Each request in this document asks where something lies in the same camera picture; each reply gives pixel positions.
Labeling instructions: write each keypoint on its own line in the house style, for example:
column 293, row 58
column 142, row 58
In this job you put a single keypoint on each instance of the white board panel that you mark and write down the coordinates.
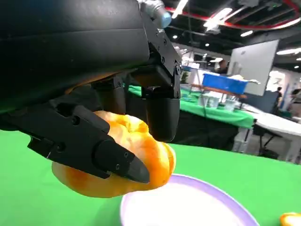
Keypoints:
column 256, row 63

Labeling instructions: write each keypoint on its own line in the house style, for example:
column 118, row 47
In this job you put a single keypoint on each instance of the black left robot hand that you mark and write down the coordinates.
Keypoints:
column 70, row 58

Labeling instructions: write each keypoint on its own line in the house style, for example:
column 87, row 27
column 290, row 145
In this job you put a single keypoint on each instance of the lilac plate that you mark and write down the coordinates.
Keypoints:
column 183, row 207

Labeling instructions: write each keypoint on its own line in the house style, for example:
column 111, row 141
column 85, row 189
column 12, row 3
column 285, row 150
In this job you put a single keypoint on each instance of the red ceiling pipe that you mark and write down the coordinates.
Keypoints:
column 258, row 24

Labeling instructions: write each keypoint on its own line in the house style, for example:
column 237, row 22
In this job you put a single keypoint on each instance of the person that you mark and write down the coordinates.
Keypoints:
column 279, row 96
column 222, row 67

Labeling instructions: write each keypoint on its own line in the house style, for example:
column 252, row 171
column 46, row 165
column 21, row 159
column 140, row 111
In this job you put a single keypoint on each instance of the white desk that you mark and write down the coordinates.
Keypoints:
column 279, row 124

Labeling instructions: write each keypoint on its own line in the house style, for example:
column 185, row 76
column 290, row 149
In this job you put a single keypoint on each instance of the blue plastic crate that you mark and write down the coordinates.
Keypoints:
column 223, row 83

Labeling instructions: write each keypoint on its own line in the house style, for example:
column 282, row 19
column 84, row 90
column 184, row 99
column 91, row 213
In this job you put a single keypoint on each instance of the green clothed background table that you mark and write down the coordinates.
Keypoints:
column 218, row 115

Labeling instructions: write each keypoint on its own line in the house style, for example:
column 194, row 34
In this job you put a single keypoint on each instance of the green table cloth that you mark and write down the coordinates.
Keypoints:
column 235, row 169

